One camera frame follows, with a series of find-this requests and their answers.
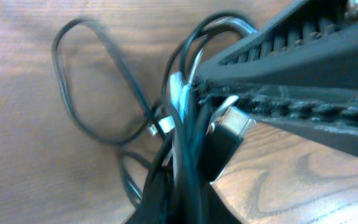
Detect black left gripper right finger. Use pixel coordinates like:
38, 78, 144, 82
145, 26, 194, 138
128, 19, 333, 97
202, 184, 241, 224

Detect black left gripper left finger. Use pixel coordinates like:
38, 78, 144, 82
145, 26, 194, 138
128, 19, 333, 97
124, 169, 173, 224

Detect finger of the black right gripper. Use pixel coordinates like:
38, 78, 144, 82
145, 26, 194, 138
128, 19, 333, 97
196, 1, 358, 90
197, 82, 358, 157

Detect black cable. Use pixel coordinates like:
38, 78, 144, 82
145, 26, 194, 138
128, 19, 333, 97
51, 11, 257, 224

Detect white cable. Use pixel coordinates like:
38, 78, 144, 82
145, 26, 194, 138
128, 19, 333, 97
147, 48, 241, 184

